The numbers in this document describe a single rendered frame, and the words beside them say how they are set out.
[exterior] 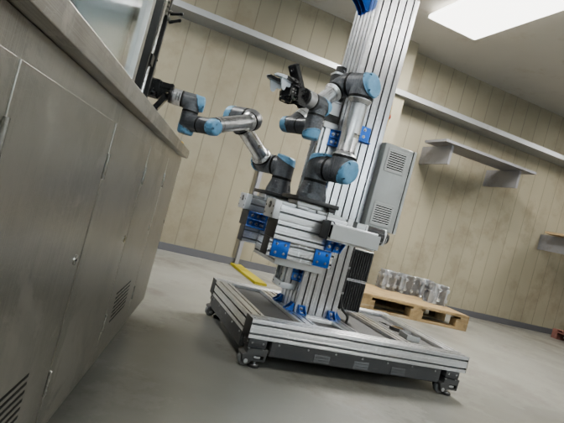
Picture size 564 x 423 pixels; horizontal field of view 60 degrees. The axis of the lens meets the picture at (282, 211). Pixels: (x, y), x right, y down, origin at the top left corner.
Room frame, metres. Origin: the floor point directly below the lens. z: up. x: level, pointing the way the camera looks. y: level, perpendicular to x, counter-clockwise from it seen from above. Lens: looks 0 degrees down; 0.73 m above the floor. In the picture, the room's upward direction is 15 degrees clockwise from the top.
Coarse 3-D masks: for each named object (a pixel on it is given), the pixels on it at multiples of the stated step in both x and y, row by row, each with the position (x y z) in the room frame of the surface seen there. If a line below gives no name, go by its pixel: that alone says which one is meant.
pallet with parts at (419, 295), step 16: (384, 272) 5.59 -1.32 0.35; (368, 288) 5.26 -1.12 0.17; (384, 288) 5.57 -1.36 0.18; (400, 288) 5.64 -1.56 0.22; (416, 288) 5.72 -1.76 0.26; (432, 288) 5.48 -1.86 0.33; (448, 288) 5.46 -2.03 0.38; (368, 304) 4.80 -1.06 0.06; (400, 304) 5.34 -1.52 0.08; (416, 304) 4.98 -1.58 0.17; (432, 304) 5.38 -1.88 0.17; (416, 320) 4.97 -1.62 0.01; (464, 320) 5.14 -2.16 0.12
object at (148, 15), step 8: (152, 0) 1.22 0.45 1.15; (152, 8) 1.23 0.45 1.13; (144, 16) 1.22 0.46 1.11; (144, 24) 1.22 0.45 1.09; (144, 32) 1.22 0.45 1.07; (144, 40) 1.24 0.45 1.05; (136, 48) 1.22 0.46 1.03; (136, 56) 1.22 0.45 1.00; (136, 64) 1.22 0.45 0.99; (136, 72) 1.24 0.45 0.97
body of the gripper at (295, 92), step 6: (294, 84) 1.96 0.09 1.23; (300, 84) 1.98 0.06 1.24; (282, 90) 1.99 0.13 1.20; (288, 90) 1.97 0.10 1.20; (294, 90) 1.97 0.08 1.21; (300, 90) 1.98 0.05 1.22; (306, 90) 2.04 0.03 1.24; (282, 96) 1.98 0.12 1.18; (288, 96) 1.97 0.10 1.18; (294, 96) 1.98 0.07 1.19; (300, 96) 2.02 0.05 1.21; (306, 96) 2.03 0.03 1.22; (288, 102) 2.01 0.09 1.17; (294, 102) 2.00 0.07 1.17; (300, 102) 2.01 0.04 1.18; (306, 102) 2.04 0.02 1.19
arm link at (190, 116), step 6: (186, 114) 2.23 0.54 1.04; (192, 114) 2.24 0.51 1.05; (180, 120) 2.24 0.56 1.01; (186, 120) 2.22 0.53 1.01; (192, 120) 2.21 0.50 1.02; (180, 126) 2.24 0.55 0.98; (186, 126) 2.23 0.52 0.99; (192, 126) 2.21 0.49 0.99; (180, 132) 2.24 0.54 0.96; (186, 132) 2.24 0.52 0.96; (192, 132) 2.26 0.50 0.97
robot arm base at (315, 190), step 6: (306, 180) 2.37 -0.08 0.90; (312, 180) 2.35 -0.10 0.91; (318, 180) 2.35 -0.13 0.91; (300, 186) 2.39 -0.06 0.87; (306, 186) 2.36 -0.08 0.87; (312, 186) 2.35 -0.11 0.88; (318, 186) 2.35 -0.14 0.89; (324, 186) 2.38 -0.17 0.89; (300, 192) 2.36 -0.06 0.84; (306, 192) 2.34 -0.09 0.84; (312, 192) 2.34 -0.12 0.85; (318, 192) 2.35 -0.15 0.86; (324, 192) 2.39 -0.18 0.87; (312, 198) 2.33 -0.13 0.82; (318, 198) 2.34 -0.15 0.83; (324, 198) 2.37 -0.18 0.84
